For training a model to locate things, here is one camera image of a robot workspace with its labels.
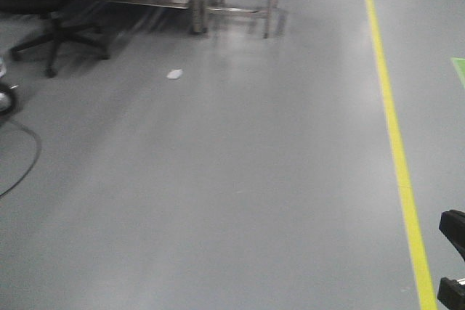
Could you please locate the crumpled white paper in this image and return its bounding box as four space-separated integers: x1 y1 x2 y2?
166 69 183 80

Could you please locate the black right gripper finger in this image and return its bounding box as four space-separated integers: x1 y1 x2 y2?
437 277 464 310
439 210 464 258

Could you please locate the yellow floor tape line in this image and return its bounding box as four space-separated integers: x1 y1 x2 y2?
365 0 438 309

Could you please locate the black office chair base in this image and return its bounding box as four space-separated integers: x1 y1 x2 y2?
9 14 110 78

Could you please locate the black floor cable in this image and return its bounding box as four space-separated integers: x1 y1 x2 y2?
0 117 43 200

